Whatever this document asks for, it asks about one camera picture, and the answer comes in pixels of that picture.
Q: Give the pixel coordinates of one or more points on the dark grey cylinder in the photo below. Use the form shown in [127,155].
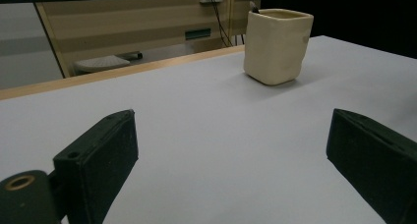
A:
[134,56]

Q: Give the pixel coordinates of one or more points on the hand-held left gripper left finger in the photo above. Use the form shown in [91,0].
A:
[98,161]

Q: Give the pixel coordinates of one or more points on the dark green flat box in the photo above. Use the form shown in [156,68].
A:
[197,34]

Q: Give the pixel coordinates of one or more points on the cream square ceramic cup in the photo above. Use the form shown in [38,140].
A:
[275,50]

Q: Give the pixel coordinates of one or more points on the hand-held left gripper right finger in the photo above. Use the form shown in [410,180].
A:
[373,161]

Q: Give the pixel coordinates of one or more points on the black curtain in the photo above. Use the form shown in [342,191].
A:
[360,14]

